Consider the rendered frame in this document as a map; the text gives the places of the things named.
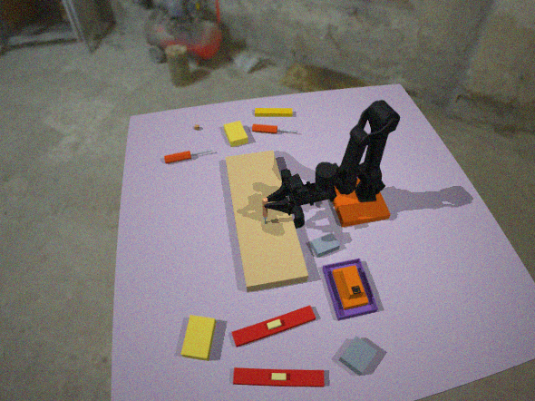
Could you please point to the purple rectangular tray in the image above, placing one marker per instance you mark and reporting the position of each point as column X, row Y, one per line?
column 333, row 291

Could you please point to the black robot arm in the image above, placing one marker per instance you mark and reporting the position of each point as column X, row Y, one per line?
column 383, row 119

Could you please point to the tan wooden panel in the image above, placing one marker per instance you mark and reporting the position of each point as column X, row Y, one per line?
column 271, row 254

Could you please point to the red flat bar with yellow centre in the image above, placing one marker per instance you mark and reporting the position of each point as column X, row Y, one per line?
column 273, row 326
column 275, row 377

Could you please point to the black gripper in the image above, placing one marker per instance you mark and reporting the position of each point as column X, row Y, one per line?
column 282, row 203

